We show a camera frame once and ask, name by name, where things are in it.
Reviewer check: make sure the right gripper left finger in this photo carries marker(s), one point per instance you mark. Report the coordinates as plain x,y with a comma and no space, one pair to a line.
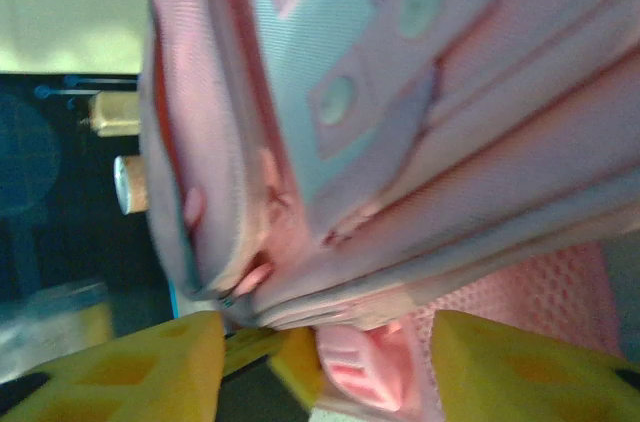
125,377

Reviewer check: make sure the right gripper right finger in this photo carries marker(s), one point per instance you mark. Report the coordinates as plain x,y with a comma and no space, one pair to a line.
525,377

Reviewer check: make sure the pink backpack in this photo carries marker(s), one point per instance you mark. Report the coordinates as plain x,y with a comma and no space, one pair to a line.
400,142

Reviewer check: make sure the yellow plastic bag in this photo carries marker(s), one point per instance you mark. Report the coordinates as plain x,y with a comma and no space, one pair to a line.
97,323

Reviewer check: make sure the orange can with white lid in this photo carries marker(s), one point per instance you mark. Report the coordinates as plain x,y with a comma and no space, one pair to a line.
131,186

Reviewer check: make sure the spice bottle with black cap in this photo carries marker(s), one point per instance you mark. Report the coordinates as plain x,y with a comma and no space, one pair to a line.
115,114

